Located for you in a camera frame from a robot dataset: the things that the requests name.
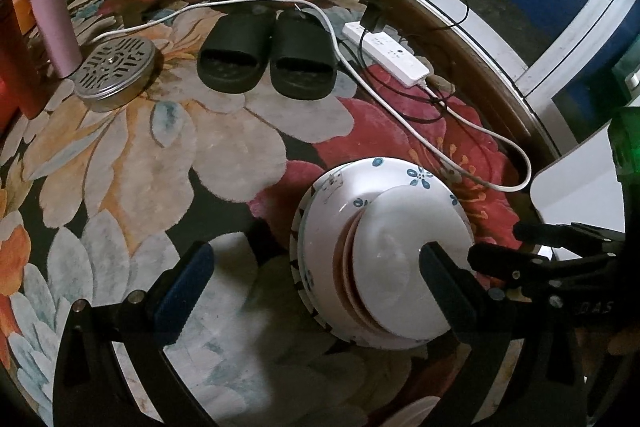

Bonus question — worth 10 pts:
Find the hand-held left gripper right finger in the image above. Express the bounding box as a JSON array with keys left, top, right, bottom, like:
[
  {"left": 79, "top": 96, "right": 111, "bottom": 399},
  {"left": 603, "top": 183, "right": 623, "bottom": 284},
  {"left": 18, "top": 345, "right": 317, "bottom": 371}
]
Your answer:
[{"left": 419, "top": 242, "right": 588, "bottom": 427}]

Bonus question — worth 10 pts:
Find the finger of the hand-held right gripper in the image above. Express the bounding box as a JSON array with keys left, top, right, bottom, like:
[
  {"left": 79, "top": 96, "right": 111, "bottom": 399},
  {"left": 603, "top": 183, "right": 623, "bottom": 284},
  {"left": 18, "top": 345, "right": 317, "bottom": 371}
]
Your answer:
[
  {"left": 467, "top": 243, "right": 557, "bottom": 292},
  {"left": 515, "top": 221, "right": 626, "bottom": 256}
]

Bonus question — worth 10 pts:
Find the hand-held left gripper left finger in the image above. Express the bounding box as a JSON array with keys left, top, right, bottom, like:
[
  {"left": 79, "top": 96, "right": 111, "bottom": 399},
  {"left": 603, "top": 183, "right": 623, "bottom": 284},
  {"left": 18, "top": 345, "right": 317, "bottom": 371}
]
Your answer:
[{"left": 52, "top": 241, "right": 216, "bottom": 427}]

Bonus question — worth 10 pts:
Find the leaf pattern rim plate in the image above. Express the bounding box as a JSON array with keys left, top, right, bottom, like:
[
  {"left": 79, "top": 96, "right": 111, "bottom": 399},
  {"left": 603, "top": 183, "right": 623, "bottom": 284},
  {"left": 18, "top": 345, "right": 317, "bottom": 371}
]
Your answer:
[{"left": 289, "top": 202, "right": 361, "bottom": 348}]

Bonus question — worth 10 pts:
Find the large bear print plate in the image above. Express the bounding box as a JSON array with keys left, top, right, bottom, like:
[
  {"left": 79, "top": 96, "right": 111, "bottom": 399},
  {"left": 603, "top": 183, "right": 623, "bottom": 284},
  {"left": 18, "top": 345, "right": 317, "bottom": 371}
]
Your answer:
[{"left": 292, "top": 157, "right": 475, "bottom": 348}]

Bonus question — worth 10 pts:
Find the white board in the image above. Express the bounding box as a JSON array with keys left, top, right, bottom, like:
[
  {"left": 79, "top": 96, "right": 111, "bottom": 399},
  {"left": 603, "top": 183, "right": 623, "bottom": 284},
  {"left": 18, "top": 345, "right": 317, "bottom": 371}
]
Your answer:
[{"left": 530, "top": 117, "right": 626, "bottom": 228}]

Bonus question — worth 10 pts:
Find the floral rug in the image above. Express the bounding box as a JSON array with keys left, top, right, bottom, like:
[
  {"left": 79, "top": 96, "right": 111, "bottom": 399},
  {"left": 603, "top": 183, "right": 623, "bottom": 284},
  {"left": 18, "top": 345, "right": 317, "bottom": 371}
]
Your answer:
[{"left": 0, "top": 0, "right": 591, "bottom": 427}]

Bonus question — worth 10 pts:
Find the white power strip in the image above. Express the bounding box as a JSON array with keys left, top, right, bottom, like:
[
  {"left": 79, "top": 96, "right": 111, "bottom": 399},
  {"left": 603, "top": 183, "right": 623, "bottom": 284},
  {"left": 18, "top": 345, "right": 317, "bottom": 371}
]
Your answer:
[{"left": 342, "top": 21, "right": 432, "bottom": 86}]

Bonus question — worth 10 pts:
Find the round perforated metal tin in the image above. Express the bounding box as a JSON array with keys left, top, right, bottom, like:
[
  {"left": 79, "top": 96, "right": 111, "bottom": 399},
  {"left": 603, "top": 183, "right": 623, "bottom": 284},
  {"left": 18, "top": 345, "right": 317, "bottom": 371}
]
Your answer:
[{"left": 74, "top": 37, "right": 157, "bottom": 112}]

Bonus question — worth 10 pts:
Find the black slipper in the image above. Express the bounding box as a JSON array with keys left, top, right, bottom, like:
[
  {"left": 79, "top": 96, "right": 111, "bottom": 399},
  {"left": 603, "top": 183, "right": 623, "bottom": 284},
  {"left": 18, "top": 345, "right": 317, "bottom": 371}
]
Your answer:
[
  {"left": 196, "top": 9, "right": 277, "bottom": 94},
  {"left": 269, "top": 11, "right": 337, "bottom": 100}
]

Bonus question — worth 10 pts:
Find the red thermos bottle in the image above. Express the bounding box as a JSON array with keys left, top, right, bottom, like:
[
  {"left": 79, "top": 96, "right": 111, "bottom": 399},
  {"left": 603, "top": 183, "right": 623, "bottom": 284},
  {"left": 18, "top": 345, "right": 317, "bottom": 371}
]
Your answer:
[{"left": 0, "top": 0, "right": 51, "bottom": 118}]

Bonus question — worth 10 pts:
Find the pink thermos bottle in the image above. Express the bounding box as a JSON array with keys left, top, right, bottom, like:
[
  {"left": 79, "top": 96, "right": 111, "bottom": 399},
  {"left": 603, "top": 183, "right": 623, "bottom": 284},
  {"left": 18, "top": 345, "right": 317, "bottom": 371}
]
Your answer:
[{"left": 26, "top": 0, "right": 83, "bottom": 78}]

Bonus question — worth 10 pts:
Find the black charger with cable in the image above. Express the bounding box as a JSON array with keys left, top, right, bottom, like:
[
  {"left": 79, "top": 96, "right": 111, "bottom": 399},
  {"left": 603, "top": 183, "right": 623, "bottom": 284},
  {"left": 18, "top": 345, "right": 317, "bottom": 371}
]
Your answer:
[{"left": 357, "top": 0, "right": 471, "bottom": 125}]

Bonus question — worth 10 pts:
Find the white power cable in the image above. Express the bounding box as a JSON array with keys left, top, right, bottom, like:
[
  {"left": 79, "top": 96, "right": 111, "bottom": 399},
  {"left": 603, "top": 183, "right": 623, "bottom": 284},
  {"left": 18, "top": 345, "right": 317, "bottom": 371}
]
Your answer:
[{"left": 92, "top": 0, "right": 532, "bottom": 194}]

